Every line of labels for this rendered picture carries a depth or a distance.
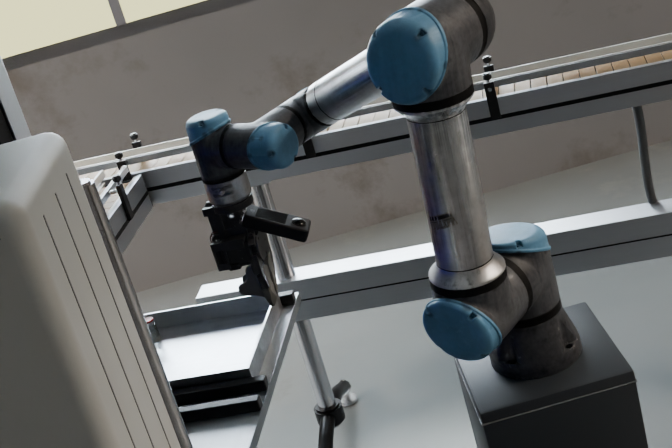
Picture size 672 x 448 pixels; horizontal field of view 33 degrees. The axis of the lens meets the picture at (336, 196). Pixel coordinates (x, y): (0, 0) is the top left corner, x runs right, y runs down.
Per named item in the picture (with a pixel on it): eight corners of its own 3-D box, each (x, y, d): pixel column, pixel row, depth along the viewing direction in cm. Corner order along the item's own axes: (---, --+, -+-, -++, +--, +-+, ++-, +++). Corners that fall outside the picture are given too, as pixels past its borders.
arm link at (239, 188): (249, 162, 193) (239, 181, 185) (256, 186, 195) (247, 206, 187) (208, 171, 194) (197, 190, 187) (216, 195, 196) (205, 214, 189)
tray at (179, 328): (64, 416, 190) (57, 399, 188) (112, 336, 213) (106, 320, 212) (254, 386, 182) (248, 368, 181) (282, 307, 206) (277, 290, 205)
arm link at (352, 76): (495, -51, 162) (291, 83, 197) (458, -28, 155) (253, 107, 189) (537, 18, 163) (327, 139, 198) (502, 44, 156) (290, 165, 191)
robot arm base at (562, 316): (566, 320, 193) (555, 269, 190) (594, 363, 179) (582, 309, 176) (481, 344, 193) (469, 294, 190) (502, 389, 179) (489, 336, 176)
